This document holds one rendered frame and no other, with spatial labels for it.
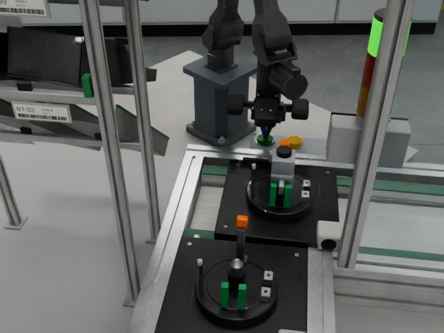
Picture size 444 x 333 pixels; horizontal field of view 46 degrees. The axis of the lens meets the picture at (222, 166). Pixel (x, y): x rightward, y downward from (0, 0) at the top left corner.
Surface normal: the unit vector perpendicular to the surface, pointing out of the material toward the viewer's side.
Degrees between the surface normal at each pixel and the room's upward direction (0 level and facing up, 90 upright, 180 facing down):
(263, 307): 0
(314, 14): 90
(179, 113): 0
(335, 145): 90
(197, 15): 90
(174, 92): 0
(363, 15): 90
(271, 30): 55
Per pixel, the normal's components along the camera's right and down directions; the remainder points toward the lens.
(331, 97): 0.00, -0.79
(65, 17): 0.02, 0.61
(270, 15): 0.38, -0.02
